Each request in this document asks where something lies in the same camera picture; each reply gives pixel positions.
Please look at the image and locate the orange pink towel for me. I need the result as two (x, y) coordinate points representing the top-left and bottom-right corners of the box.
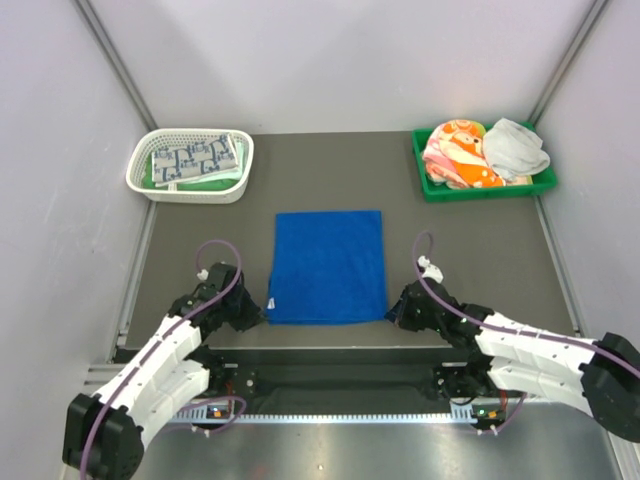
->
(422, 119), (506, 189)

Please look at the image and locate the white slotted cable duct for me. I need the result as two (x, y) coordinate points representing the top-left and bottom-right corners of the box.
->
(169, 402), (506, 426)

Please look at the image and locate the white grey patterned towel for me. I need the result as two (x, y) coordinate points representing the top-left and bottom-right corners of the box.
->
(483, 118), (550, 182)

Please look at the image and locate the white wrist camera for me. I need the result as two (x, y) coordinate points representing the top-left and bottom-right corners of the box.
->
(417, 255), (444, 283)
(196, 269), (209, 281)

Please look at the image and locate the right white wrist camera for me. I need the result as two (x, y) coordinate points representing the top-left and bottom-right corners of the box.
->
(417, 255), (444, 283)

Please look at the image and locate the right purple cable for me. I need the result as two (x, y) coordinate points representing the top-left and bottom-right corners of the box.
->
(412, 230), (640, 434)

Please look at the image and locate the blue white patterned towel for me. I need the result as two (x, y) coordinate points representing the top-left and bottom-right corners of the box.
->
(146, 133), (238, 187)

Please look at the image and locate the white perforated plastic basket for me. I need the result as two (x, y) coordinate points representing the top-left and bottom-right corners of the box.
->
(125, 128), (255, 204)

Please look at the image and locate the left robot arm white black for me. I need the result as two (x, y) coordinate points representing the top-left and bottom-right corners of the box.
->
(62, 263), (265, 479)

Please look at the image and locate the light mint towel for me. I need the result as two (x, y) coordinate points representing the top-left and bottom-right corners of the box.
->
(184, 138), (245, 185)

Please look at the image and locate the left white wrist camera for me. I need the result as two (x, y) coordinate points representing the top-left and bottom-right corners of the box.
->
(196, 269), (209, 281)

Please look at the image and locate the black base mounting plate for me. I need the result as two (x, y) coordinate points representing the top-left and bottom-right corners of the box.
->
(203, 347), (498, 413)

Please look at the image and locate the green plastic bin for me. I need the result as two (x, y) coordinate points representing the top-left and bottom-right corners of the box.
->
(411, 123), (557, 202)

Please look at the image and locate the green microfiber towel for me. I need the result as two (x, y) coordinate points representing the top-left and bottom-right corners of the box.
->
(142, 171), (238, 192)

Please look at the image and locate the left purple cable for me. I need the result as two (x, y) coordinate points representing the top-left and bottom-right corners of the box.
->
(78, 238), (247, 480)

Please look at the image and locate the purple cable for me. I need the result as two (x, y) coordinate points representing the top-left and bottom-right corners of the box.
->
(412, 230), (640, 434)
(78, 238), (247, 480)

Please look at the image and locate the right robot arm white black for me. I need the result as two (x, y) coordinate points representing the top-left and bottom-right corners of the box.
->
(385, 279), (639, 443)

